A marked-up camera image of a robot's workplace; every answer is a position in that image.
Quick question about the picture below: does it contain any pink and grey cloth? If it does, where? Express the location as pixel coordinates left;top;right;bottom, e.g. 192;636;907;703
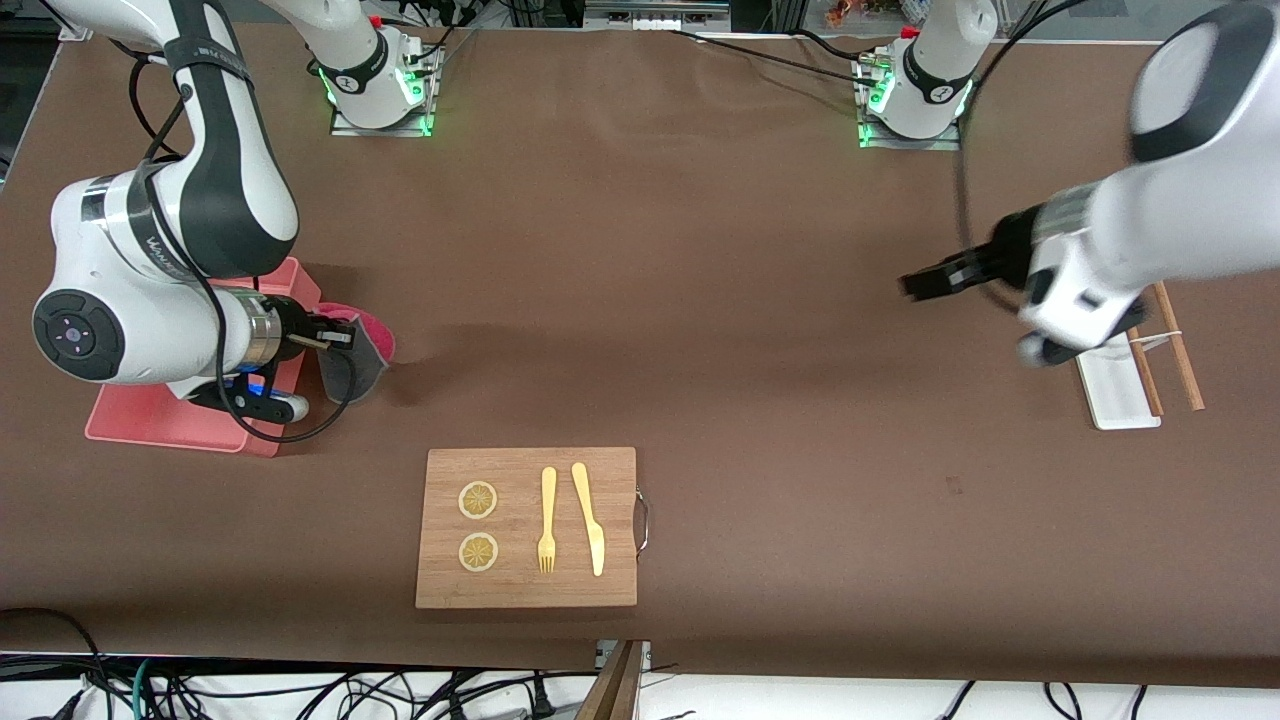
318;301;397;407

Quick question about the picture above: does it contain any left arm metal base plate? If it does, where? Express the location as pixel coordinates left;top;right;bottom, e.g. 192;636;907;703
857;52;964;152

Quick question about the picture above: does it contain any yellow knife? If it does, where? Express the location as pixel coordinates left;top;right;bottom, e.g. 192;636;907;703
571;461;606;578

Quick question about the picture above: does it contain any wooden plank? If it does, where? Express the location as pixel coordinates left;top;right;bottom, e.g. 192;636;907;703
577;640;643;720

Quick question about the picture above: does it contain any black cable on table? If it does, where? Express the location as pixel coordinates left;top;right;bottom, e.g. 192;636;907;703
668;27;886;87

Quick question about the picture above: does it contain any yellow fork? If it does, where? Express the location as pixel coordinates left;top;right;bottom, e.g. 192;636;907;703
537;466;558;575

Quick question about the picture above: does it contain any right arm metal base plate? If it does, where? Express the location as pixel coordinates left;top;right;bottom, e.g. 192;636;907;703
329;35;438;139

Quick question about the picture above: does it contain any wooden cutting board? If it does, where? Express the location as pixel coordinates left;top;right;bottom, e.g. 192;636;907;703
415;447;651;610

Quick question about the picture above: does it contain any brown table cover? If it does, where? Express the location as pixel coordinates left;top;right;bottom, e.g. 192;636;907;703
0;18;1280;689

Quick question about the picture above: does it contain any white rectangular tray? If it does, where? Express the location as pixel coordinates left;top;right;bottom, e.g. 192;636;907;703
1074;333;1163;431

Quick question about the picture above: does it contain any pink plastic bin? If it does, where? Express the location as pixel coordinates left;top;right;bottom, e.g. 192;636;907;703
84;256;323;458

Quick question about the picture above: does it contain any metal bracket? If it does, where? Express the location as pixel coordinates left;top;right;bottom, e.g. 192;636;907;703
595;640;654;673

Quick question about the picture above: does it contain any black looped floor cable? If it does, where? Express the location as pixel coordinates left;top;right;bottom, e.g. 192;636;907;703
0;606;109;706

